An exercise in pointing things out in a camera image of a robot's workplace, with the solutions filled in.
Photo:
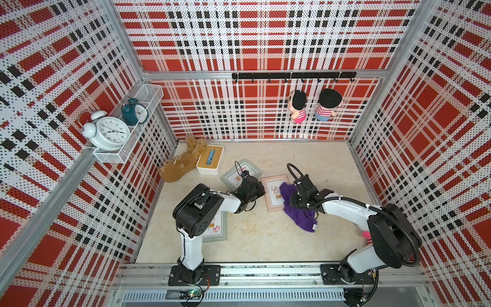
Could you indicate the green circuit board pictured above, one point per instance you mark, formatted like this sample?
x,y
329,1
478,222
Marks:
x,y
190,294

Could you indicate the aluminium front rail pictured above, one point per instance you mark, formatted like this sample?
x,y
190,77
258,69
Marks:
x,y
242,274

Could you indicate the doll pink striped shirt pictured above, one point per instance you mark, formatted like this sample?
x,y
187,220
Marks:
x,y
296,105

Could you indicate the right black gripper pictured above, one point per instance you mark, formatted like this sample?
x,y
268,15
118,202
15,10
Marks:
x,y
293,199

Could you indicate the green frame near arm base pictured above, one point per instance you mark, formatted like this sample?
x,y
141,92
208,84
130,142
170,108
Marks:
x,y
217,230

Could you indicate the green frame tilted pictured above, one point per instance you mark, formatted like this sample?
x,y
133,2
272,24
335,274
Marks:
x,y
233,177

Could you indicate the black hook rail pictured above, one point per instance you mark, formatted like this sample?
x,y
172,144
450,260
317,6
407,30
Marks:
x,y
293,75

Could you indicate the purple microfiber cloth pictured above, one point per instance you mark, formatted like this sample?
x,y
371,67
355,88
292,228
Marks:
x,y
305,219

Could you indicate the white box wooden lid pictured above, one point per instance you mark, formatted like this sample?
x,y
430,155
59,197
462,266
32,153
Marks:
x,y
215,168

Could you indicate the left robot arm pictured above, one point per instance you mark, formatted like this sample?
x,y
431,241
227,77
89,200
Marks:
x,y
194,214

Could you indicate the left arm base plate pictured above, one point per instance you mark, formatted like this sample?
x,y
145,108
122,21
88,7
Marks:
x,y
203,275

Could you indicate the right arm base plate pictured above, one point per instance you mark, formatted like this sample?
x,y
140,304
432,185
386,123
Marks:
x,y
337,274

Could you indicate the pink picture frame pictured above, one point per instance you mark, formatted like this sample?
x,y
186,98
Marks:
x,y
274,199

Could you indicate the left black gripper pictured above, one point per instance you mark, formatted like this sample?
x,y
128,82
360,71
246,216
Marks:
x,y
261,190

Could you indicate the white wire shelf basket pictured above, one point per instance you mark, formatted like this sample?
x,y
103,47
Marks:
x,y
153,129

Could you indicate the white alarm clock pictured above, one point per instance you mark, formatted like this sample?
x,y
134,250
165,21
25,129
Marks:
x,y
106,132

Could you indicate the pink object behind right arm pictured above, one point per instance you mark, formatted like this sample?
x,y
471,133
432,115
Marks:
x,y
367,235

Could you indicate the doll blue pants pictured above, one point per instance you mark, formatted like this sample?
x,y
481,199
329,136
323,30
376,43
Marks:
x,y
328,100

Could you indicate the brown plush toy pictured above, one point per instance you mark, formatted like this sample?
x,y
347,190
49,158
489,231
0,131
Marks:
x,y
174,169

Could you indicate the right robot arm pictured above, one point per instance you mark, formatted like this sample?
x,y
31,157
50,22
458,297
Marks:
x,y
394,244

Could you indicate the teal alarm clock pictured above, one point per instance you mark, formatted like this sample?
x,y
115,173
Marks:
x,y
134,113

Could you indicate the blue object on box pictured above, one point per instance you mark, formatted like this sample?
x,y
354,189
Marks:
x,y
210,157

